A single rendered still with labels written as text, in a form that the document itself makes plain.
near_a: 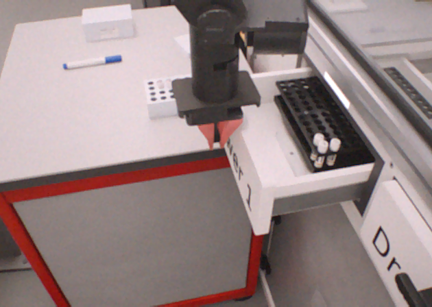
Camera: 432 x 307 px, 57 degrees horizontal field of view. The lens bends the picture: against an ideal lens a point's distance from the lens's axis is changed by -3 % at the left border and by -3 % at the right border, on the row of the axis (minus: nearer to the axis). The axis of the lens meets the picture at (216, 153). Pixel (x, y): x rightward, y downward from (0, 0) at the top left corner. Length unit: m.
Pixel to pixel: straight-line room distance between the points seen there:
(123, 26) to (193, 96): 0.64
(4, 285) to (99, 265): 0.63
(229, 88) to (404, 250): 0.27
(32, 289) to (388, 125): 1.31
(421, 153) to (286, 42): 0.19
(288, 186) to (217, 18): 0.24
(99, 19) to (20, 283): 0.95
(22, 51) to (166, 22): 0.38
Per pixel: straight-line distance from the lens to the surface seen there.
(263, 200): 0.50
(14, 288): 1.60
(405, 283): 0.46
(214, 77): 0.47
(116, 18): 1.11
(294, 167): 0.62
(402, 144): 0.50
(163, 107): 0.82
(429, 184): 0.48
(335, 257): 0.78
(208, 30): 0.40
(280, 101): 0.69
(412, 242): 0.49
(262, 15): 0.43
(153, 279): 1.14
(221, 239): 1.03
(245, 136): 0.53
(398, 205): 0.50
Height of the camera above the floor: 1.29
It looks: 45 degrees down
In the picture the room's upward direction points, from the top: straight up
